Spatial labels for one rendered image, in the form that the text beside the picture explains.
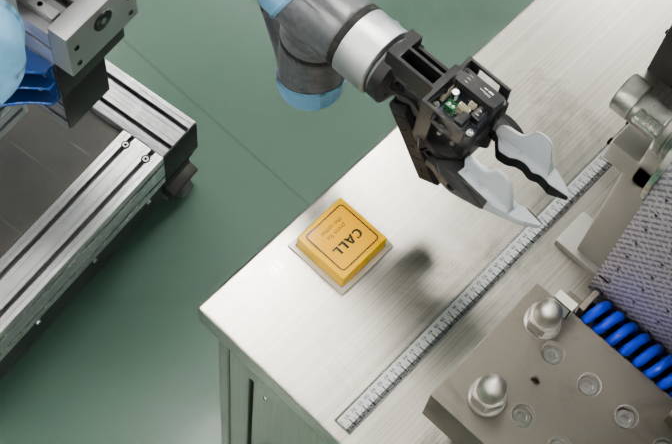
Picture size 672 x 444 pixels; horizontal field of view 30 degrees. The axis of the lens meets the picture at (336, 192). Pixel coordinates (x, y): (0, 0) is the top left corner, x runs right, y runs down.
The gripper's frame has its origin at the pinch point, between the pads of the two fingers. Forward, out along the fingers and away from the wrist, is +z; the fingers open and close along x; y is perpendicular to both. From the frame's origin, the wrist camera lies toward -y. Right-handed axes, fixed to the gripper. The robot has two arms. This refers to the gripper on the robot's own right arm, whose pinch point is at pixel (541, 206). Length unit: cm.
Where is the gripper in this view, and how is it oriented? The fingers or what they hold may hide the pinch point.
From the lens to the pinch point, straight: 121.4
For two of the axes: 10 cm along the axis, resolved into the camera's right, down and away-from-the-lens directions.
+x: 6.8, -6.2, 3.9
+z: 7.3, 6.4, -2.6
